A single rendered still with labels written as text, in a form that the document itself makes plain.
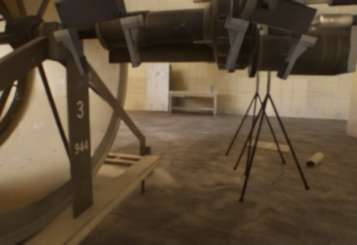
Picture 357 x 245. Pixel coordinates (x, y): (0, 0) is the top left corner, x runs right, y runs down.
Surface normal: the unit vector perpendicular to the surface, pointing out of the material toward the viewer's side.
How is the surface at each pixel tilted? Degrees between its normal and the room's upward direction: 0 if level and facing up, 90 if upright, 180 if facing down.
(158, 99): 90
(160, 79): 90
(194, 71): 90
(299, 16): 113
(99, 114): 61
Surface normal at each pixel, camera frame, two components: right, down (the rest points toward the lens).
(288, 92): -0.22, 0.12
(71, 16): -0.14, 0.51
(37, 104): -0.19, -0.32
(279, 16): 0.07, 0.52
